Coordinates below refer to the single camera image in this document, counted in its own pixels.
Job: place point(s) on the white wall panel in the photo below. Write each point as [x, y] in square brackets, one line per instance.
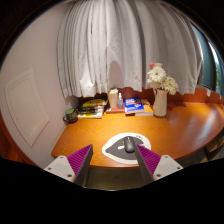
[26, 106]

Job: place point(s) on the red-brown flat book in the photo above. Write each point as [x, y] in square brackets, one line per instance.
[113, 111]

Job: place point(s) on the black computer mouse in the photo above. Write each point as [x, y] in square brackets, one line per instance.
[129, 145]

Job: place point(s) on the dark green mug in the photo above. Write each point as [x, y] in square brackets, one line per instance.
[71, 116]

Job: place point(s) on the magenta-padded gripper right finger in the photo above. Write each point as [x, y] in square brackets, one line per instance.
[167, 165]

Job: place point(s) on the white curtain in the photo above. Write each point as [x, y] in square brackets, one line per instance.
[116, 43]

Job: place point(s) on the white ceramic vase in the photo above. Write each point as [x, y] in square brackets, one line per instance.
[160, 105]

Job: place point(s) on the blue cover book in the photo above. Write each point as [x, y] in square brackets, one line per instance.
[133, 105]

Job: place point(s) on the dark glass window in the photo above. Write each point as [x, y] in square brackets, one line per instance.
[210, 66]

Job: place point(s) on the white and grey mouse pad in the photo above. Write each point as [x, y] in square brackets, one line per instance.
[113, 151]

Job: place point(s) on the yellow and black book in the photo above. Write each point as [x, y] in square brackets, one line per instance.
[94, 102]

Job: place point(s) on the cream lidded tumbler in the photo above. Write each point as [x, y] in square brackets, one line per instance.
[112, 99]

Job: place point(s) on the dark cover book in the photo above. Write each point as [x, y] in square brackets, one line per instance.
[90, 109]

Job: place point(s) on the clear spray bottle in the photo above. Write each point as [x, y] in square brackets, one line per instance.
[120, 103]

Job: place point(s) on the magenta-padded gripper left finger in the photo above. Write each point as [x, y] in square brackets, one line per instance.
[60, 166]

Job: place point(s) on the white flower bouquet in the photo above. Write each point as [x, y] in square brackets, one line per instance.
[156, 75]

